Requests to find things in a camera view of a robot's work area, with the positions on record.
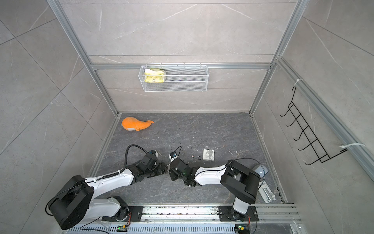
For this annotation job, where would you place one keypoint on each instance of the white rectangular holder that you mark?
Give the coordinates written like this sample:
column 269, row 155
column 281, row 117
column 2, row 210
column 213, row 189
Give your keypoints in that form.
column 265, row 192

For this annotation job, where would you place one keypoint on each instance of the orange plush whale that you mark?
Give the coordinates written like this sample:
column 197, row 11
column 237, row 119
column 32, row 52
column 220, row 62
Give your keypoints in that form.
column 133, row 124

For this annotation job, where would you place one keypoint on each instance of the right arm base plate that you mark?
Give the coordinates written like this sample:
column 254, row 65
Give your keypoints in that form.
column 227, row 213

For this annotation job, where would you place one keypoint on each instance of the white zip tie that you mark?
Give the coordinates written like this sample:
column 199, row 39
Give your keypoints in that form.
column 352, row 144

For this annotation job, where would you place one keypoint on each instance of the white wire wall basket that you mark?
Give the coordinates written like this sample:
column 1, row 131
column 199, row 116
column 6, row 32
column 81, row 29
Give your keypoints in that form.
column 179, row 78

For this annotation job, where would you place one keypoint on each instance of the yellow sponge in basket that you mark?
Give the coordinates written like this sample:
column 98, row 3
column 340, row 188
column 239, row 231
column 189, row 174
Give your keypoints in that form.
column 154, row 76

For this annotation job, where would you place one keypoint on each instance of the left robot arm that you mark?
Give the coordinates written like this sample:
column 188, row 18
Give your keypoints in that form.
column 79, row 199

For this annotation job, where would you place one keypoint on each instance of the black wall hook rack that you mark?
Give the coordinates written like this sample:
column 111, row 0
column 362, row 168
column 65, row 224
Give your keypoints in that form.
column 307, row 133

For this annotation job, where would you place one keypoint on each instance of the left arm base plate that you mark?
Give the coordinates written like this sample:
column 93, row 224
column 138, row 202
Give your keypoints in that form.
column 132, row 213

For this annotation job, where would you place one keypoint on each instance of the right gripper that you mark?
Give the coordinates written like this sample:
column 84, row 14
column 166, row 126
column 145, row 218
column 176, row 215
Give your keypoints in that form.
column 173, row 175

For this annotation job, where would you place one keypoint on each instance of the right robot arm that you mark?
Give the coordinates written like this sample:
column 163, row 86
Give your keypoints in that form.
column 240, row 180

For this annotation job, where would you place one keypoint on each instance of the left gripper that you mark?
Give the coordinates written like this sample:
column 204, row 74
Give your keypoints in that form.
column 162, row 168

